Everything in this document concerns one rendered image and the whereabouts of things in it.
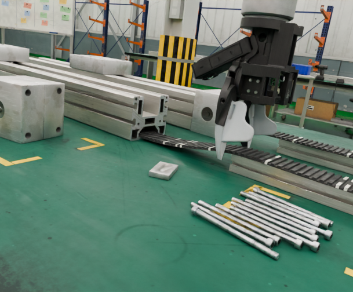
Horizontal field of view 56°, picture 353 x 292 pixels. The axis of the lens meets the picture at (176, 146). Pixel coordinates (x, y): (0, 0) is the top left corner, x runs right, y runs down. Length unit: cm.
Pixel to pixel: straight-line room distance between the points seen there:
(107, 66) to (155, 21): 965
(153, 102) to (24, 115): 25
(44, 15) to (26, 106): 597
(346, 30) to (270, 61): 788
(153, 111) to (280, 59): 29
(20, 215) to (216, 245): 20
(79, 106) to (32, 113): 20
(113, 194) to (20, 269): 16
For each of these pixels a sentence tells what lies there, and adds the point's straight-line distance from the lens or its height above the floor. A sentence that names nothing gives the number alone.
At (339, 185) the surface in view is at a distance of 48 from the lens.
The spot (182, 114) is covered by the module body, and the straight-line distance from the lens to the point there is 79.
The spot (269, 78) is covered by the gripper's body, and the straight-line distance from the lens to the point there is 50.
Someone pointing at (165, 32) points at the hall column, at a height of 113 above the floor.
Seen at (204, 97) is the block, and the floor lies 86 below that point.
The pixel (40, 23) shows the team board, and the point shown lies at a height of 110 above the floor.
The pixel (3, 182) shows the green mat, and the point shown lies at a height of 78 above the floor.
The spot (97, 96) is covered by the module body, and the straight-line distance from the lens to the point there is 72.
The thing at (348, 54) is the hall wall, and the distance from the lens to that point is 831.
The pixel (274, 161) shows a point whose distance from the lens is 51.
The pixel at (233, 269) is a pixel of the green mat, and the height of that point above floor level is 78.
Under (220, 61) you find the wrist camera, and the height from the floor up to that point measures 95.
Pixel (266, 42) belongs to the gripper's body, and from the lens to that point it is 51.
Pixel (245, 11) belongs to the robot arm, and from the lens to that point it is 51.
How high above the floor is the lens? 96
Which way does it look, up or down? 16 degrees down
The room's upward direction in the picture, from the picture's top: 7 degrees clockwise
